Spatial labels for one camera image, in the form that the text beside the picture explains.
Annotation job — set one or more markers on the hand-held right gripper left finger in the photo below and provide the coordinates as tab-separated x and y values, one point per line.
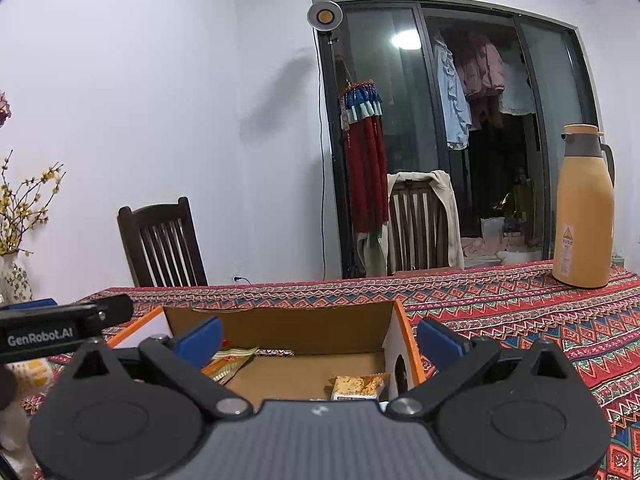
200	340

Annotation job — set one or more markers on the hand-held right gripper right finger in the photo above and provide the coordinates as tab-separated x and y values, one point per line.
442	342

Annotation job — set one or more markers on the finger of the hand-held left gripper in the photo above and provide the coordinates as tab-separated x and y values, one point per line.
90	312
32	304

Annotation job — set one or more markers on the pale yellow snack packet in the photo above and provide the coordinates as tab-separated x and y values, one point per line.
30	375

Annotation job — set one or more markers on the orange gold-edged snack packet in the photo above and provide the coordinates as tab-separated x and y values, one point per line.
232	362

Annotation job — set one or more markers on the white orange crisp snack packet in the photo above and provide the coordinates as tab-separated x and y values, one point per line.
357	386

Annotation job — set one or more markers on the red orange cardboard box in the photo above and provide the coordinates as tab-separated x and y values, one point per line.
300	325

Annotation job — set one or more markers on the floral ceramic vase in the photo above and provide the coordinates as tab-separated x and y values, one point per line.
15	280

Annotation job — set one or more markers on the red patterned tablecloth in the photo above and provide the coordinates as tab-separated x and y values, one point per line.
525	320

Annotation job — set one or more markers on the pale hanging cloth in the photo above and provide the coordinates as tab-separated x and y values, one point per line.
372	255

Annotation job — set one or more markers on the dark wooden chair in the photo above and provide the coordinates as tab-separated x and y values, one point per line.
150	215

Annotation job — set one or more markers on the brown slatted wooden chair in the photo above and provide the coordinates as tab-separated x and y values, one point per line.
415	225

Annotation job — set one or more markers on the chair draped with cloth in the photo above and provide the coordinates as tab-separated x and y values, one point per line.
450	220

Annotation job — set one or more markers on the white storage bin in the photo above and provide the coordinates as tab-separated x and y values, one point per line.
492	230

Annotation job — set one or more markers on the yellow flower branches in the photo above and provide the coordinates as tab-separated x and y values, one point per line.
45	177

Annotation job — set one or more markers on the yellow thermos jug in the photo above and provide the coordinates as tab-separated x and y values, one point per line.
582	210

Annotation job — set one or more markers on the pink artificial flowers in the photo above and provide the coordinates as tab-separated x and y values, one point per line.
4	107

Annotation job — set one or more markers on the light blue hanging garment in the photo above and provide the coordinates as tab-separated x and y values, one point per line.
455	105

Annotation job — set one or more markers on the white hanging garment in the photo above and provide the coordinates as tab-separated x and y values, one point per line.
517	95

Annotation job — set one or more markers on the pink hanging garment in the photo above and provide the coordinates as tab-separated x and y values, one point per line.
480	70

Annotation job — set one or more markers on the glass sliding door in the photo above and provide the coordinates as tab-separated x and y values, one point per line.
555	85

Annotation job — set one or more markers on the round studio lamp on stand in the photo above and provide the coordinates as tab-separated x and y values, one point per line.
325	14

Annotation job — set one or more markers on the black wall plug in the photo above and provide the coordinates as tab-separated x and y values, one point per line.
237	278

